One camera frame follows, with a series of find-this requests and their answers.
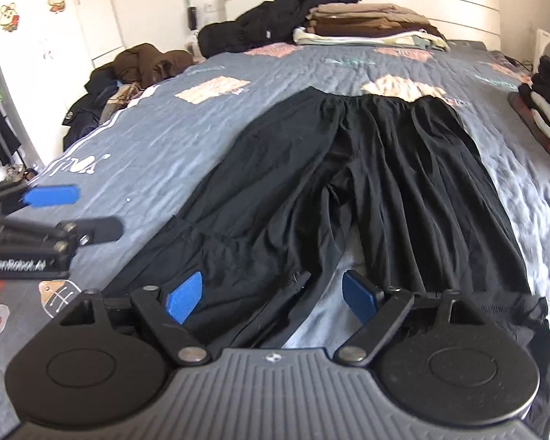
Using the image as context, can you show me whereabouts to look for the brown jacket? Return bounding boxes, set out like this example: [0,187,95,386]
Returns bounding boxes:
[114,43,194,89]

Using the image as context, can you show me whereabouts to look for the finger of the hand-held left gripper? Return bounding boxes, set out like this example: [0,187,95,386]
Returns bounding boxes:
[0,216,124,254]
[0,181,81,215]

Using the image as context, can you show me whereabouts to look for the blue-grey printed quilt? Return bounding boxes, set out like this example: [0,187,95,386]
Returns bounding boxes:
[0,39,550,422]

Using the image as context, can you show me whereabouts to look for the black wide-leg pants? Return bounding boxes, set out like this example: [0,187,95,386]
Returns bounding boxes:
[103,86,550,440]

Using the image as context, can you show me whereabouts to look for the dark clothes heap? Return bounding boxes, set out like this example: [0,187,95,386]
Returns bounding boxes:
[63,66,161,150]

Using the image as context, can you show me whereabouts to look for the stack of folded brown clothes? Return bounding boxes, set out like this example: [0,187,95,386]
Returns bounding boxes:
[293,2,450,51]

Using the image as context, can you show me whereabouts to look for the white wardrobe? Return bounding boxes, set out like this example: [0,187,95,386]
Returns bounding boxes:
[0,0,124,147]

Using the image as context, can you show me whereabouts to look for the black jacket heap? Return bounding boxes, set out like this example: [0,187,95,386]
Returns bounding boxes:
[198,0,362,58]

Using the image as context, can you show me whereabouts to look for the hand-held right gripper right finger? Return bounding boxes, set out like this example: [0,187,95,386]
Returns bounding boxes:
[337,270,489,367]

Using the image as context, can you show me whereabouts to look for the row of shoes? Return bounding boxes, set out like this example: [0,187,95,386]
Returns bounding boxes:
[0,162,42,185]

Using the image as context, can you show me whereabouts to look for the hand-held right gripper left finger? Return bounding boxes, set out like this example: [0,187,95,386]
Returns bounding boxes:
[60,272,212,367]

